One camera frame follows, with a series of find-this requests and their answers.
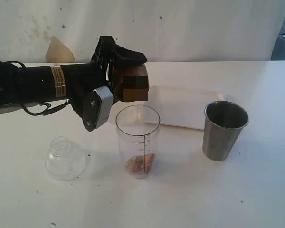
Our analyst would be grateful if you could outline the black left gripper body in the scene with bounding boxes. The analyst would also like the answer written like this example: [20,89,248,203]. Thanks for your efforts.
[70,36,115,114]

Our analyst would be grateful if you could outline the brown wooden cup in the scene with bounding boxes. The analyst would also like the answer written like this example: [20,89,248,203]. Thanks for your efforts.
[111,64,150,102]

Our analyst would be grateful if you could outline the gold foil-wrapped chocolate coins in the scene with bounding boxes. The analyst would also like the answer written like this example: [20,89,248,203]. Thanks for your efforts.
[125,153,155,176]

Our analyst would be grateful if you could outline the stainless steel cup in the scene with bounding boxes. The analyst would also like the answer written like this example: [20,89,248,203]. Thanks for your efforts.
[202,100,249,161]

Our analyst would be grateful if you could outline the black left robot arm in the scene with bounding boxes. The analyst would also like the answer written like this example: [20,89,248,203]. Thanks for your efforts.
[0,36,147,116]

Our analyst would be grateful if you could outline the clear plastic shaker cup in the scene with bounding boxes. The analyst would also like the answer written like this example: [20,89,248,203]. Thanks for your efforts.
[115,104,161,179]

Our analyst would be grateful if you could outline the clear plastic shaker lid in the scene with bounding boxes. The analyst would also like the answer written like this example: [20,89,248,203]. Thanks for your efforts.
[45,136,87,181]

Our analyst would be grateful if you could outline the white rectangular tray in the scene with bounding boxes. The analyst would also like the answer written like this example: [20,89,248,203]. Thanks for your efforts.
[145,86,226,130]

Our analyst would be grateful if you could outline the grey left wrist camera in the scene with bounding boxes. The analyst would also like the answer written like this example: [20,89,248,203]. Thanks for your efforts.
[82,86,114,132]

